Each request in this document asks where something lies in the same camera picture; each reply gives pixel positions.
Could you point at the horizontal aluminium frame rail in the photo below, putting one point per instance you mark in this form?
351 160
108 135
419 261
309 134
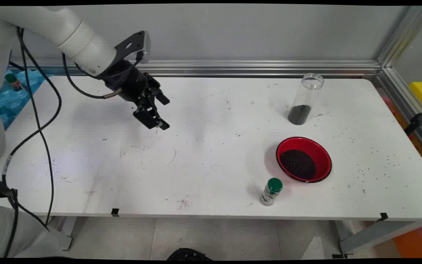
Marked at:
233 68

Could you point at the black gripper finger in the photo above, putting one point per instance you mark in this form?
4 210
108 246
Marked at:
148 117
159 91

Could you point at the slanted aluminium frame post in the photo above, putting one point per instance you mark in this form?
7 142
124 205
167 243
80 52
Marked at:
403 35

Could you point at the green cap red label bottle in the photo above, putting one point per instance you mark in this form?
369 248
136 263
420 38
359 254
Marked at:
13 81

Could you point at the clear plastic jar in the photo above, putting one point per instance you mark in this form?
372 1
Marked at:
308 93

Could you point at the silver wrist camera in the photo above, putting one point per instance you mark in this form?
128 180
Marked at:
145 46

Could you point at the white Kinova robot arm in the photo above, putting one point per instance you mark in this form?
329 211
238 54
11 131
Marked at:
68 33

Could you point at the grey metal table leg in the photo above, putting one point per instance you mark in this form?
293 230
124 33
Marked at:
376 234
64 233

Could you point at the green capped spice bottle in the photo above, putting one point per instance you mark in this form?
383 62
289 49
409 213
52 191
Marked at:
271 190

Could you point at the black camera mounting bracket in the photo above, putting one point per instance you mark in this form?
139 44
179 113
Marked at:
128 46

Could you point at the side aluminium frame rail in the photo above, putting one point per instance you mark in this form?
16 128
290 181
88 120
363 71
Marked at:
405 102

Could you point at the red bowl black rim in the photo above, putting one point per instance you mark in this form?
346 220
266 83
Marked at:
322 156

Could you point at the black stand clamp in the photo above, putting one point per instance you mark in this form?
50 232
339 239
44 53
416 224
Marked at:
418 120

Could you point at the blue water bottle pack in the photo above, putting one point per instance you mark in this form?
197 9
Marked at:
9 101

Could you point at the black round floor object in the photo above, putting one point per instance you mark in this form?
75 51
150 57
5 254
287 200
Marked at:
189 255

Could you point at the black seed heap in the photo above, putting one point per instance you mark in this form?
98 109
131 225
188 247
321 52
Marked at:
298 164

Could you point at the black seeds batch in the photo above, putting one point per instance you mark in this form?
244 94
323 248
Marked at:
299 114

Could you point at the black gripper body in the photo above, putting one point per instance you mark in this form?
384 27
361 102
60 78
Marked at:
128 82

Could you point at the orange floor panel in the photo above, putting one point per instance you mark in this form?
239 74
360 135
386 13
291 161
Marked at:
416 242

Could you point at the black tape marker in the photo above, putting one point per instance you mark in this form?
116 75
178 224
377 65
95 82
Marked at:
115 212
383 217

